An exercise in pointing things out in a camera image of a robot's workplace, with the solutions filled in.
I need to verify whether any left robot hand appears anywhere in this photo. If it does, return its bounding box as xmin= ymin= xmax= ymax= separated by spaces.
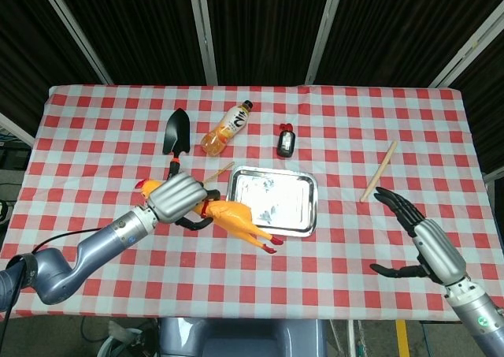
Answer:
xmin=146 ymin=174 xmax=221 ymax=232

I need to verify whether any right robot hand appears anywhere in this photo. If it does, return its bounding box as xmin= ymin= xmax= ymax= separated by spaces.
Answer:
xmin=369 ymin=186 xmax=468 ymax=285

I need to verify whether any orange rubber toy chicken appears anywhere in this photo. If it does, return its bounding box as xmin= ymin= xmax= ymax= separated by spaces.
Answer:
xmin=135 ymin=178 xmax=284 ymax=255

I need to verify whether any rectangular metal tray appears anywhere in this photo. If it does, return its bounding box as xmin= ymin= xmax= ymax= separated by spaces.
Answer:
xmin=225 ymin=165 xmax=319 ymax=239

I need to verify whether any black garden trowel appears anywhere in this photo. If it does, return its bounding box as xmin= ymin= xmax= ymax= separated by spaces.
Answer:
xmin=162 ymin=107 xmax=192 ymax=180

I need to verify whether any orange drink plastic bottle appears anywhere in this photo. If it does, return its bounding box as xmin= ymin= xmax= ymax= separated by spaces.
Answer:
xmin=200 ymin=100 xmax=254 ymax=157

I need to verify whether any thin wooden rolling pin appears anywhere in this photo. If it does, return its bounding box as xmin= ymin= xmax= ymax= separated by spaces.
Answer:
xmin=359 ymin=140 xmax=398 ymax=203

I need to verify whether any small black red-capped bottle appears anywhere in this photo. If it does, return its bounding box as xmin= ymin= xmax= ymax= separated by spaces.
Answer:
xmin=276 ymin=123 xmax=296 ymax=158

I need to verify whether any red white checkered tablecloth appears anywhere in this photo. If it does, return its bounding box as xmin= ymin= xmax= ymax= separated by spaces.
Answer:
xmin=0 ymin=84 xmax=504 ymax=321

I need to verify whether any white crumpled bag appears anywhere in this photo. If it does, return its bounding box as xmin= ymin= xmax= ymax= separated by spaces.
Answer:
xmin=106 ymin=319 xmax=137 ymax=344

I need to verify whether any grey-blue robot torso base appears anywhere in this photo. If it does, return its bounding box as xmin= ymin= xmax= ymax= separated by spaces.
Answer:
xmin=157 ymin=317 xmax=328 ymax=357

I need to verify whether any black equipment box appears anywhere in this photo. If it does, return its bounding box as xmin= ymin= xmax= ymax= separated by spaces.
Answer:
xmin=0 ymin=134 xmax=32 ymax=184

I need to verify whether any dark brown curtain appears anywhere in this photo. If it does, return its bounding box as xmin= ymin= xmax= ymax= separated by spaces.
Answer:
xmin=0 ymin=0 xmax=504 ymax=177

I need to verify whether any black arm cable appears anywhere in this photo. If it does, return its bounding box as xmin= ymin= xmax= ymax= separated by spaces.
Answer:
xmin=0 ymin=226 xmax=102 ymax=330

